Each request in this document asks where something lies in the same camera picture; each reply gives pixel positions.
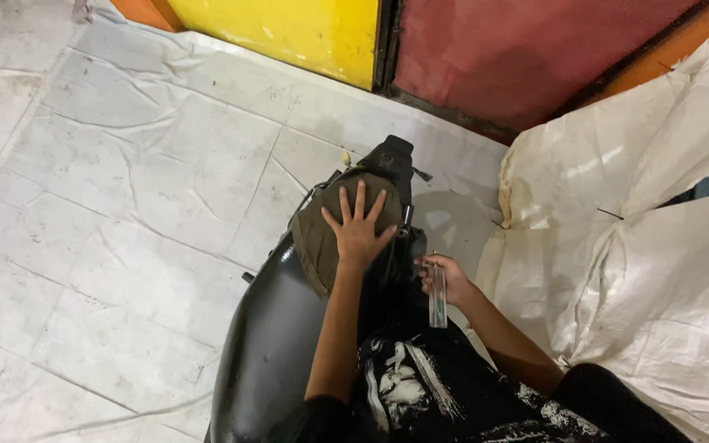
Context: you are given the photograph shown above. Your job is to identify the person's right hand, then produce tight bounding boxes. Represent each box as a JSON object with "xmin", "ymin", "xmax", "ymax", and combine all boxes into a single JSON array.
[{"xmin": 414, "ymin": 253, "xmax": 477, "ymax": 308}]

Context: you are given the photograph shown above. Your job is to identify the black motorcycle body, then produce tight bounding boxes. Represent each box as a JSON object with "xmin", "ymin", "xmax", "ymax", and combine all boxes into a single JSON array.
[{"xmin": 205, "ymin": 135, "xmax": 434, "ymax": 443}]

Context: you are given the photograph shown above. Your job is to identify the yellow panel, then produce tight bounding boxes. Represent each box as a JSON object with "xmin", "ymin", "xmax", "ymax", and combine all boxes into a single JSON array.
[{"xmin": 167, "ymin": 0, "xmax": 381, "ymax": 92}]

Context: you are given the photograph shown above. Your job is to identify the person's left hand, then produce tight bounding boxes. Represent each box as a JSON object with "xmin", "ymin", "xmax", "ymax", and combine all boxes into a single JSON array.
[{"xmin": 320, "ymin": 179, "xmax": 399, "ymax": 272}]

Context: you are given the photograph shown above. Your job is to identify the person's black printed shirt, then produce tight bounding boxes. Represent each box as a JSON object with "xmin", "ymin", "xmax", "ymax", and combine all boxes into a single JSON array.
[{"xmin": 293, "ymin": 320, "xmax": 694, "ymax": 443}]

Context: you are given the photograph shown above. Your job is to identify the red panel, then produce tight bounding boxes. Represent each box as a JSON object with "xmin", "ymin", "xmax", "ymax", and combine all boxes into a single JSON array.
[{"xmin": 391, "ymin": 0, "xmax": 709, "ymax": 133}]

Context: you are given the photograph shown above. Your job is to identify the large white woven sack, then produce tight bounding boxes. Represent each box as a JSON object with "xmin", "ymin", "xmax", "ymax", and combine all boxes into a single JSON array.
[{"xmin": 467, "ymin": 5, "xmax": 709, "ymax": 443}]

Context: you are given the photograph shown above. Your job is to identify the olive green cloth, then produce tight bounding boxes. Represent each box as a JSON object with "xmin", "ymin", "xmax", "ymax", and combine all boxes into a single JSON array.
[{"xmin": 290, "ymin": 171, "xmax": 406, "ymax": 299}]

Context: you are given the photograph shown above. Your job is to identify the white plastic floor sheet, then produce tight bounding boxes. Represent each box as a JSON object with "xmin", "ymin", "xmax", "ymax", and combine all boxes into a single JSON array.
[{"xmin": 0, "ymin": 0, "xmax": 510, "ymax": 443}]

